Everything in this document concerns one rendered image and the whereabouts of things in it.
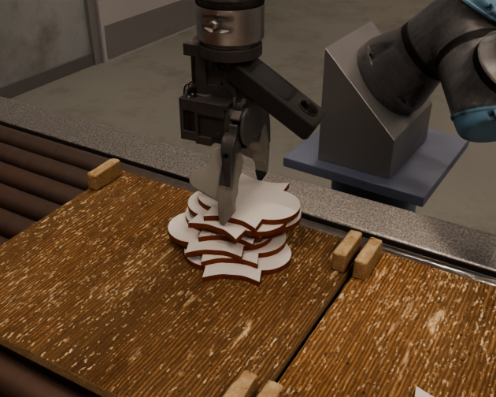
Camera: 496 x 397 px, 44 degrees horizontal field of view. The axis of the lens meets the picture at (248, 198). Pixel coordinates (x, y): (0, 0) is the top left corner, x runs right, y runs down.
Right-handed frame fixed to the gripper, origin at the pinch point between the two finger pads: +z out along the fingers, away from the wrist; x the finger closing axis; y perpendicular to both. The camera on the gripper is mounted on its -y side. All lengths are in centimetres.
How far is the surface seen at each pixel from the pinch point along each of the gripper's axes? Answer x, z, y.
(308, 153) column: -37.6, 12.4, 4.1
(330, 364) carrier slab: 17.3, 5.8, -16.6
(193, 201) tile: 2.3, 0.7, 6.7
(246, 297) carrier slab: 11.3, 5.8, -4.7
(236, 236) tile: 7.3, 0.8, -1.7
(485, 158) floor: -228, 100, -26
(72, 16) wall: -253, 65, 230
